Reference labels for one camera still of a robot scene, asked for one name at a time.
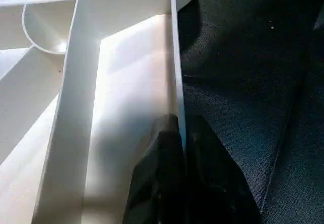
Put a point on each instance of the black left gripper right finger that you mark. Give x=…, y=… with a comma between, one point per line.
x=217, y=183

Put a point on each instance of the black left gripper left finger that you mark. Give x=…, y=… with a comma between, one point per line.
x=157, y=178

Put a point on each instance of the white plastic table top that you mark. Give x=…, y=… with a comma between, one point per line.
x=76, y=82

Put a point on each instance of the black mat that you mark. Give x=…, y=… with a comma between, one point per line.
x=253, y=72

